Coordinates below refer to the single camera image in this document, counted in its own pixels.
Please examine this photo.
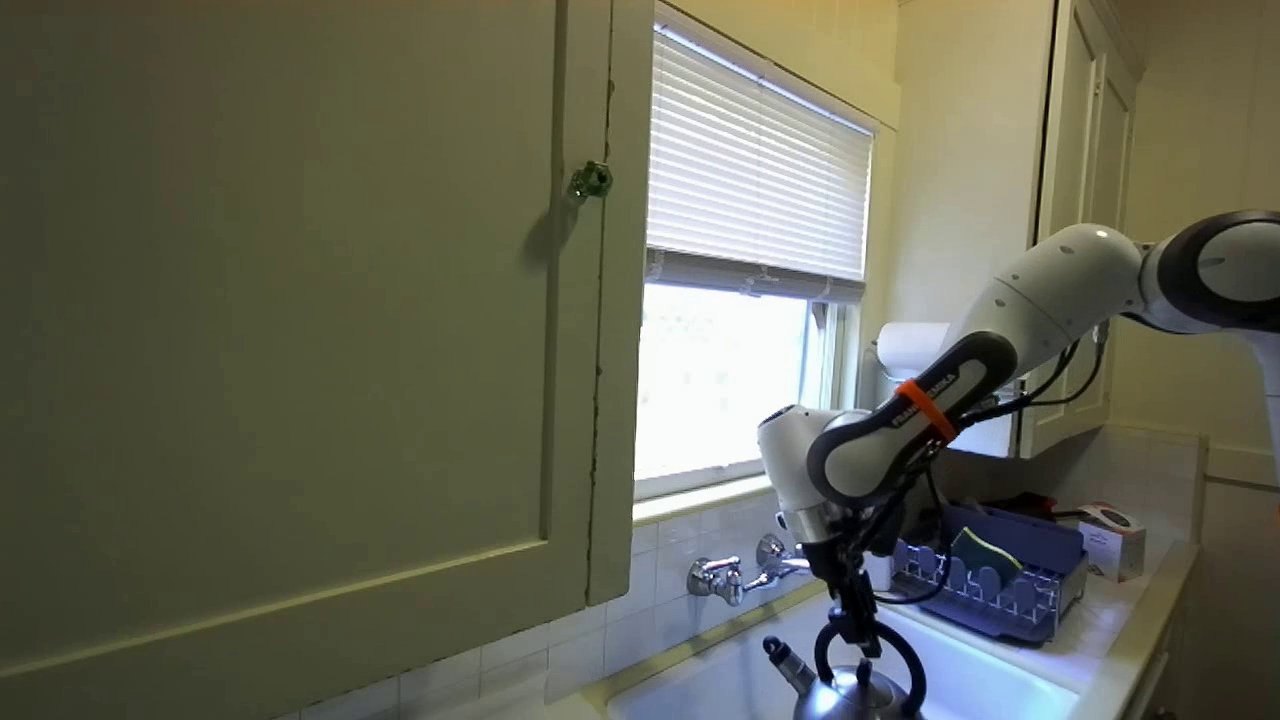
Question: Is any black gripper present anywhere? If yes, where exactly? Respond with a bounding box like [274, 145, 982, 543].
[799, 524, 886, 664]

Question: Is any silver kettle black handle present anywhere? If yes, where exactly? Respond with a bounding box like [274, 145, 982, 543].
[760, 615, 930, 720]

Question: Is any white kitchen sink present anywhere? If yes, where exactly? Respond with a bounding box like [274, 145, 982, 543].
[602, 581, 1084, 720]

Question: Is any blue dish rack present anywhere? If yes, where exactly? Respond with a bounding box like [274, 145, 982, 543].
[886, 496, 1093, 650]

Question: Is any small white countertop box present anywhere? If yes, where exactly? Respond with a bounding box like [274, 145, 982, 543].
[1074, 501, 1151, 581]

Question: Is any white framed window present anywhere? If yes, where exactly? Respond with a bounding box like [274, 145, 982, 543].
[626, 276, 859, 502]

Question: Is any white window blind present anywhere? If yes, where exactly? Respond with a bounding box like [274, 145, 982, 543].
[643, 16, 878, 302]

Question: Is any small metal cabinet latch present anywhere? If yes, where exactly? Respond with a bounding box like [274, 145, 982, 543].
[569, 155, 614, 204]

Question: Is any chrome wall faucet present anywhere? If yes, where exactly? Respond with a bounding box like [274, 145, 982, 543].
[684, 527, 811, 613]

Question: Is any orange strap on arm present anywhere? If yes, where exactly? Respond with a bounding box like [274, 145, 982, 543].
[892, 377, 964, 442]

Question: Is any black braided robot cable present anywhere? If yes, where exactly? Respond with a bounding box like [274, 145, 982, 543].
[979, 317, 1120, 421]

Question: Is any pale wall cabinet with latch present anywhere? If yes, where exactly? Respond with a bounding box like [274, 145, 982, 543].
[0, 0, 654, 720]

